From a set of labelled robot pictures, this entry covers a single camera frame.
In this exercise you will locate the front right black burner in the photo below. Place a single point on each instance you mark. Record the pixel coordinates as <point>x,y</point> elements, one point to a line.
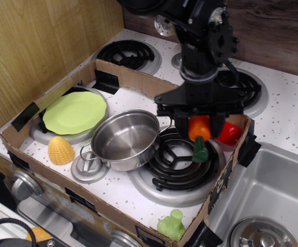
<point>172,178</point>

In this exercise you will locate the orange toy carrot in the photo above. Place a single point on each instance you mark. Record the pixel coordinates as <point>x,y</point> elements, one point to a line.
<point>199,131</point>

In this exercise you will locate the stainless steel pot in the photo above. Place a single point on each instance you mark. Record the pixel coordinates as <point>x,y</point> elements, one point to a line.
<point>126,140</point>

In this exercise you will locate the green toy broccoli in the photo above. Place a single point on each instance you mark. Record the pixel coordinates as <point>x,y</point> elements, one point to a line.
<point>172,226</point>

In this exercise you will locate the silver oven knob left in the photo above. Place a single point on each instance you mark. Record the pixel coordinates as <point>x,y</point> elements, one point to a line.
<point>25,186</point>

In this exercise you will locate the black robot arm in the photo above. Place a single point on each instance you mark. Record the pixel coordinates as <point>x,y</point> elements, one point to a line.
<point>207,43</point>

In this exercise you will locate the silver sink basin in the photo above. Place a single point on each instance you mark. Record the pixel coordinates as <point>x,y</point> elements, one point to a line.
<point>267,188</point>

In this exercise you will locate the hanging silver strainer ladle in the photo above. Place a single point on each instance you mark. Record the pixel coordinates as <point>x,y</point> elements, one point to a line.
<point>163,26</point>

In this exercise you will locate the light green plastic plate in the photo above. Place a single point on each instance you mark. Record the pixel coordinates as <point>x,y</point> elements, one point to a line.
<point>75,113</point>

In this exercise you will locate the orange toy bottom left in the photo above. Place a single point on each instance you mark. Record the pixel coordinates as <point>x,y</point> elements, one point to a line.
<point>40,234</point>

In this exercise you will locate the silver back stove knob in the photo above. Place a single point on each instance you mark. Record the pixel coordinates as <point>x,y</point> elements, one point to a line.
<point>176,61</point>

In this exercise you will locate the silver oven knob right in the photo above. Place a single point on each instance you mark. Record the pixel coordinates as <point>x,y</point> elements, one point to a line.
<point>121,239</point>

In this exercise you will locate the brown cardboard fence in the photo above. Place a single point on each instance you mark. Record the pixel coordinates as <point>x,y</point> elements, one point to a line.
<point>113,203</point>

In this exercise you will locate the red toy pepper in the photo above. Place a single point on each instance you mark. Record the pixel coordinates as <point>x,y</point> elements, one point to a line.
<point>230,134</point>

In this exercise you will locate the yellow toy corn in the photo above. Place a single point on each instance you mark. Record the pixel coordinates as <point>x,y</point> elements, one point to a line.
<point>60,151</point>

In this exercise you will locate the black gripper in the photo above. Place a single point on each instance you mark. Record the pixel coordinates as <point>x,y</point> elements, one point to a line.
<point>191,99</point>

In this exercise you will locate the silver oven knob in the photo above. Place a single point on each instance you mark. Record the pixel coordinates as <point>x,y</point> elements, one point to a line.
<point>25,186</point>
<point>121,239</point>

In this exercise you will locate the silver stove knob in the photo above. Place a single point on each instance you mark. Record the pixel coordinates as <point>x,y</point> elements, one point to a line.
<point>176,61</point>
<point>86,169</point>

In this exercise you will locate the back right black burner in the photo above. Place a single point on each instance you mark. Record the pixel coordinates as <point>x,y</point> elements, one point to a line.
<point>256,95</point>

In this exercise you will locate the back left black burner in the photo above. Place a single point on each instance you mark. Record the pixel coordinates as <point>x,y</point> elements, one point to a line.
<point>136,55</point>

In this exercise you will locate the black burner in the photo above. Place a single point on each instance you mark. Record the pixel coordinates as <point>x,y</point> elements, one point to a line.
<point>256,95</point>
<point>172,178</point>
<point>136,55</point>

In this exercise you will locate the silver front stove knob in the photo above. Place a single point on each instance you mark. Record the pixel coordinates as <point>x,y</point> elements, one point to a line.
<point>86,169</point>

